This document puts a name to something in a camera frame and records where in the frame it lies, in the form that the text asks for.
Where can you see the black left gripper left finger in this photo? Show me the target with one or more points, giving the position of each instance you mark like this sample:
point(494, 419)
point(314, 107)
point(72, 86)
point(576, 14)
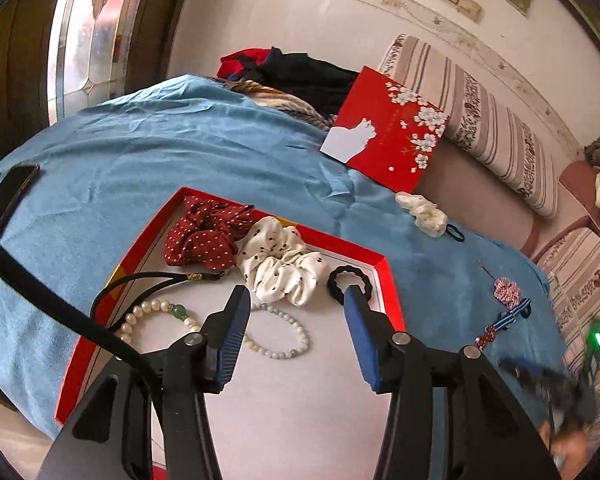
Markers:
point(108, 435)

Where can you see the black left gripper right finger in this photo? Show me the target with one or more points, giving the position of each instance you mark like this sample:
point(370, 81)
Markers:
point(451, 410)

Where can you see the blue striped strap watch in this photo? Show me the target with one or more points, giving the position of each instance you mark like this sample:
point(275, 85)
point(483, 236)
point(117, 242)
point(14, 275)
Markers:
point(506, 319)

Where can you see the red polka dot scrunchie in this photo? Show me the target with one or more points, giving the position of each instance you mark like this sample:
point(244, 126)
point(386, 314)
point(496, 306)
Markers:
point(207, 234)

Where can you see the white polka dot scrunchie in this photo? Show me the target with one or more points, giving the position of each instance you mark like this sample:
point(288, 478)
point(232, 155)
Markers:
point(277, 265)

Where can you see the striped sofa cushion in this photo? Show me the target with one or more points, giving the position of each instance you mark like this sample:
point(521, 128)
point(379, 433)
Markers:
point(572, 264)

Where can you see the red tray box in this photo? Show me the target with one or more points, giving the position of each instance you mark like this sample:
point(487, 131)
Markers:
point(310, 417)

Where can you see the cream lace scrunchie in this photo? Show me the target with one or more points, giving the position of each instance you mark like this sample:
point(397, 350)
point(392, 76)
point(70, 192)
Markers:
point(428, 217)

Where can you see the black smartphone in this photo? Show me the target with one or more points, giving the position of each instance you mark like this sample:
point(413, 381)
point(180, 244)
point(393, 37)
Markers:
point(13, 186)

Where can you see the blue towel blanket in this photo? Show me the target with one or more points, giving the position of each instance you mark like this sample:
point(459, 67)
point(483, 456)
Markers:
point(107, 170)

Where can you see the striped floral bolster pillow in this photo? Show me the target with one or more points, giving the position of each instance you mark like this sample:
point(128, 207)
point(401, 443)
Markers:
point(481, 126)

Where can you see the red floral box lid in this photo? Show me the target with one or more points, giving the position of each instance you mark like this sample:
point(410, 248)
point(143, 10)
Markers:
point(386, 131)

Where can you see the dark clothes pile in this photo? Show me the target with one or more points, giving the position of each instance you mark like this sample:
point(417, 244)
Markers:
point(309, 90)

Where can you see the stained glass window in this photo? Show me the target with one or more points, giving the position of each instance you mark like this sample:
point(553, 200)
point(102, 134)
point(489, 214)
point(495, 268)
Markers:
point(88, 53)

